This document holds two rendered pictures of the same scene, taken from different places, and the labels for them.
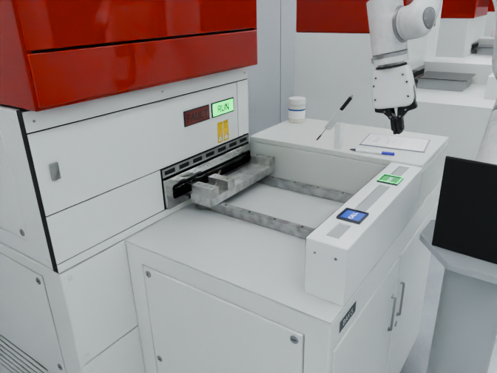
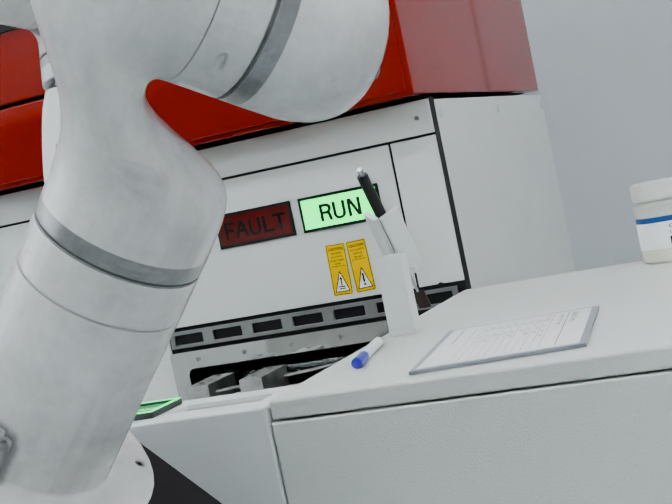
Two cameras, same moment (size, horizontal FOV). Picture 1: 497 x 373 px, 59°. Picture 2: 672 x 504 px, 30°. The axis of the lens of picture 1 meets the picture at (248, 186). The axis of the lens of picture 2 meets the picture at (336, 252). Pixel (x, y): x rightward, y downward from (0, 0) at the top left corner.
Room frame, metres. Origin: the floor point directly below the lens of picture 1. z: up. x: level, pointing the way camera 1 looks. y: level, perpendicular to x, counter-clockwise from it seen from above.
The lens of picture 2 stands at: (1.04, -1.56, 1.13)
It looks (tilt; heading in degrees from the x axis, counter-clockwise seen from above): 3 degrees down; 77
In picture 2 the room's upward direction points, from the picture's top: 12 degrees counter-clockwise
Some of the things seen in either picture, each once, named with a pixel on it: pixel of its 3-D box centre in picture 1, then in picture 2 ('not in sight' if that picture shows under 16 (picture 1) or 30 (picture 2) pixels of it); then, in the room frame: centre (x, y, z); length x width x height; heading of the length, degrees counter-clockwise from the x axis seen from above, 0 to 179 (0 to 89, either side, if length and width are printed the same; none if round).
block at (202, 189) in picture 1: (205, 189); (212, 389); (1.23, 0.13, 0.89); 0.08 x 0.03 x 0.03; 54
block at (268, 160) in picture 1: (262, 159); not in sight; (1.49, -0.06, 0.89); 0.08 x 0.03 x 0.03; 54
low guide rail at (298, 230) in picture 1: (262, 220); not in sight; (1.13, -0.04, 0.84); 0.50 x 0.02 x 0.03; 54
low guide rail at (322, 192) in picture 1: (305, 189); not in sight; (1.35, -0.19, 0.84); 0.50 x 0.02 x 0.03; 54
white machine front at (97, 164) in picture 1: (168, 150); (190, 294); (1.24, 0.24, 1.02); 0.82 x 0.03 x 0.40; 144
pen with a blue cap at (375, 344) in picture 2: (371, 151); (369, 350); (1.32, -0.40, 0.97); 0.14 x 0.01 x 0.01; 65
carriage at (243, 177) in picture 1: (236, 181); not in sight; (1.36, 0.04, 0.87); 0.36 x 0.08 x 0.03; 144
